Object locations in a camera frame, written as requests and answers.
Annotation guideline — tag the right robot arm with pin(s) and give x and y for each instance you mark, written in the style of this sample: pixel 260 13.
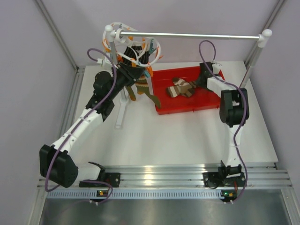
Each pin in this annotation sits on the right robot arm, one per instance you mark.
pixel 233 113

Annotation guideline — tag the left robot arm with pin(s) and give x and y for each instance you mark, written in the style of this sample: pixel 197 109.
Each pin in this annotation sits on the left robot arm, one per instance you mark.
pixel 56 161

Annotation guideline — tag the brown beige striped sock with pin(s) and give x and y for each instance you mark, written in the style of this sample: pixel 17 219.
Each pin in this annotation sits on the brown beige striped sock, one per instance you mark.
pixel 181 88

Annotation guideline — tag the white metal drying rack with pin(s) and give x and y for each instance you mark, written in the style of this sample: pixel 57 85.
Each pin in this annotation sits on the white metal drying rack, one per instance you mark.
pixel 261 40

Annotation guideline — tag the red plastic tray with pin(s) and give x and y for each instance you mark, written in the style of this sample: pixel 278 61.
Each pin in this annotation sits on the red plastic tray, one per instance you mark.
pixel 201 100

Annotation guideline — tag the white round clip hanger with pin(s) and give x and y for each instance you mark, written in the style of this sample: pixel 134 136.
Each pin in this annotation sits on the white round clip hanger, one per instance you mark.
pixel 113 32

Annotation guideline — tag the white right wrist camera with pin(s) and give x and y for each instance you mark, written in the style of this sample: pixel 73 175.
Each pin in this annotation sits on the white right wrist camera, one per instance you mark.
pixel 216 67

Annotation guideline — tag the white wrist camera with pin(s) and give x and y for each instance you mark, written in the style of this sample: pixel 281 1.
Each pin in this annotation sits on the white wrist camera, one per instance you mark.
pixel 104 62
pixel 216 67

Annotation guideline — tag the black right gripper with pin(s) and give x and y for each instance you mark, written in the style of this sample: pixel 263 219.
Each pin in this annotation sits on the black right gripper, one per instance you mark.
pixel 198 82

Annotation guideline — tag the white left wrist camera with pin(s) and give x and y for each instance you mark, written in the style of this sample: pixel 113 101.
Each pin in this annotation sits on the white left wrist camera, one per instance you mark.
pixel 104 62

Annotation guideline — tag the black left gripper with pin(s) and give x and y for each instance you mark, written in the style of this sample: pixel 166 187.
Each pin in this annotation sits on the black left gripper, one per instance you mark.
pixel 133 71

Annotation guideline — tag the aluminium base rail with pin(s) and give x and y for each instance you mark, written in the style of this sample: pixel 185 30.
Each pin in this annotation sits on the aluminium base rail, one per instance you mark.
pixel 176 182

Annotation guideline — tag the olive green striped sock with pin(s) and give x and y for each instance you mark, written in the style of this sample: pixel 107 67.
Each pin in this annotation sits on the olive green striped sock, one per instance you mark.
pixel 131 93

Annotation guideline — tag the black white striped sock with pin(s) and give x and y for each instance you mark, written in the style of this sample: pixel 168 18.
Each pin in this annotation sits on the black white striped sock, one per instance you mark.
pixel 136 51

